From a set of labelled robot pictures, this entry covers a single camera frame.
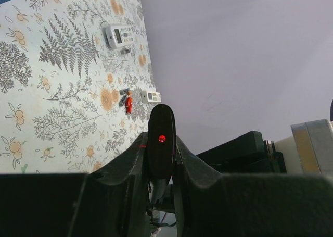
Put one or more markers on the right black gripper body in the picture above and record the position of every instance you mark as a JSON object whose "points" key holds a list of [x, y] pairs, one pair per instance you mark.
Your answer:
{"points": [[276, 158]]}

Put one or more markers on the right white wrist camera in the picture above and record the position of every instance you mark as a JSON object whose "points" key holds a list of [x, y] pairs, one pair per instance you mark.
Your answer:
{"points": [[308, 149]]}

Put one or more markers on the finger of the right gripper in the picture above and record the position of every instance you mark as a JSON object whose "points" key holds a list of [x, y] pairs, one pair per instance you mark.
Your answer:
{"points": [[241, 165], [246, 145]]}

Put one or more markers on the floral table mat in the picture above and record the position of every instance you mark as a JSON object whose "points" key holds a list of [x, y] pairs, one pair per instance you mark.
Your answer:
{"points": [[61, 83]]}

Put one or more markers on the white air conditioner remote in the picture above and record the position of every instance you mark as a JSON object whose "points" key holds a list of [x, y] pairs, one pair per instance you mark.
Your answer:
{"points": [[119, 36]]}

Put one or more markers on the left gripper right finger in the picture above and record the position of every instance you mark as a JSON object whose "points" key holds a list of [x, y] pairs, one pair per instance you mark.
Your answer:
{"points": [[209, 203]]}

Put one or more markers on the dark battery left of pile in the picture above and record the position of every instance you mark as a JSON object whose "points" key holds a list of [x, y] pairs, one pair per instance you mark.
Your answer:
{"points": [[124, 91]]}

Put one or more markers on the black battery near remote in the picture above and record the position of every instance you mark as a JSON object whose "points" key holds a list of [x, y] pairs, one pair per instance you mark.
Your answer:
{"points": [[125, 51]]}

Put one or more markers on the black remote control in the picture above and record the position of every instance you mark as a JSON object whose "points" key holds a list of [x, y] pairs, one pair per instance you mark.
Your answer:
{"points": [[161, 149]]}

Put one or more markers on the white remote with coloured buttons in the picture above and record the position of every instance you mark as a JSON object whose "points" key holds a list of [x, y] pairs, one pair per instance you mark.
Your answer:
{"points": [[150, 97]]}

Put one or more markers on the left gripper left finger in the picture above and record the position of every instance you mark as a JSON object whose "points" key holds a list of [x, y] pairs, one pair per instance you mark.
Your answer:
{"points": [[108, 202]]}

